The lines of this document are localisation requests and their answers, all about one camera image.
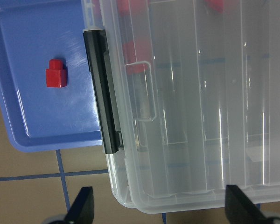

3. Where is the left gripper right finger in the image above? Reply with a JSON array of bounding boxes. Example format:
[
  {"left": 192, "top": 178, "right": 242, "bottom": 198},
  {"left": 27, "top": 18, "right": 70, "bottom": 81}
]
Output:
[{"left": 224, "top": 185, "right": 271, "bottom": 224}]

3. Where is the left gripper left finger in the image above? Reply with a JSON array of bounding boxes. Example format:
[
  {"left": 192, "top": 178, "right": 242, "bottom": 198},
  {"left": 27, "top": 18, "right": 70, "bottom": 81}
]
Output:
[{"left": 64, "top": 187, "right": 94, "bottom": 224}]

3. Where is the clear plastic box lid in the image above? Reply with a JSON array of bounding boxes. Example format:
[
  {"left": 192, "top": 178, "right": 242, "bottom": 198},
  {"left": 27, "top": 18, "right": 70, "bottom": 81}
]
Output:
[{"left": 99, "top": 0, "right": 280, "bottom": 214}]

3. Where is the red block small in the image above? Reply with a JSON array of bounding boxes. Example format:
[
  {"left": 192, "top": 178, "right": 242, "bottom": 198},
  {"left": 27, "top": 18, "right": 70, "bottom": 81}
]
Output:
[{"left": 46, "top": 59, "right": 67, "bottom": 88}]

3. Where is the clear plastic storage box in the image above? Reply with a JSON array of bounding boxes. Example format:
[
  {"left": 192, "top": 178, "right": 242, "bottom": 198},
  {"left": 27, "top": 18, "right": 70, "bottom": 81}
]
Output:
[{"left": 80, "top": 0, "right": 280, "bottom": 210}]

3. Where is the blue plastic tray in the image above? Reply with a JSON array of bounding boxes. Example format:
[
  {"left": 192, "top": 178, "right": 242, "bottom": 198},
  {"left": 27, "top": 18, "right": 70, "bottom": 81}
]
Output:
[{"left": 0, "top": 0, "right": 102, "bottom": 153}]

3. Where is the red block large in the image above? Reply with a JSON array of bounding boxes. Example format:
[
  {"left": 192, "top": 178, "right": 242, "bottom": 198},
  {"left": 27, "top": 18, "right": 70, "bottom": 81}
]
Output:
[{"left": 122, "top": 38, "right": 152, "bottom": 75}]

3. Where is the red block front left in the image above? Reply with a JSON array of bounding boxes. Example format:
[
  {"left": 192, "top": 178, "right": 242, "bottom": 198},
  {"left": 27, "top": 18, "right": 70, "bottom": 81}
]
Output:
[{"left": 205, "top": 0, "right": 224, "bottom": 13}]

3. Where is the red block front right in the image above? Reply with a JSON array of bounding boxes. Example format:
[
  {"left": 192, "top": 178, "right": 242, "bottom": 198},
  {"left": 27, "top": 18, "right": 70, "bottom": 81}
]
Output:
[{"left": 117, "top": 0, "right": 130, "bottom": 16}]

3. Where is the black box latch handle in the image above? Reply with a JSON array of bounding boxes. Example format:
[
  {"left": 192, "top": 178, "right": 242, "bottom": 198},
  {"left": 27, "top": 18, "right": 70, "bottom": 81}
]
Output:
[{"left": 83, "top": 30, "right": 124, "bottom": 154}]

